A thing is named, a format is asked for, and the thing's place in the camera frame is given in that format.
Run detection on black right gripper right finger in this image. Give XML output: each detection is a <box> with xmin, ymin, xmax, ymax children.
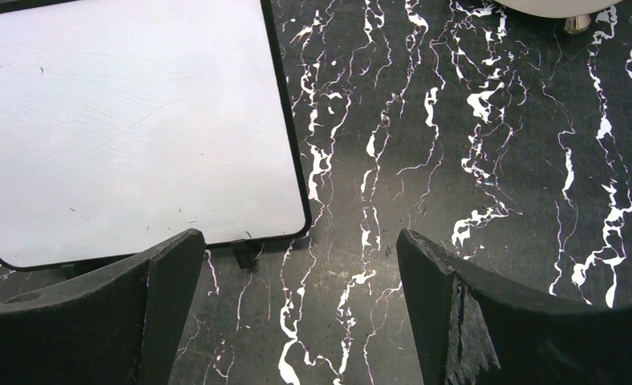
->
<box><xmin>396</xmin><ymin>229</ymin><xmax>632</xmax><ymax>384</ymax></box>

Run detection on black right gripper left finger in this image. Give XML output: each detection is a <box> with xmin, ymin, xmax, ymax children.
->
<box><xmin>0</xmin><ymin>229</ymin><xmax>206</xmax><ymax>384</ymax></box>

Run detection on black framed whiteboard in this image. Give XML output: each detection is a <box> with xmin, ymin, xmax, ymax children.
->
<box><xmin>0</xmin><ymin>1</ymin><xmax>311</xmax><ymax>271</ymax></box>

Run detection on cream cylindrical container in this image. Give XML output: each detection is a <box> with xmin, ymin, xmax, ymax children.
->
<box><xmin>496</xmin><ymin>0</ymin><xmax>622</xmax><ymax>34</ymax></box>

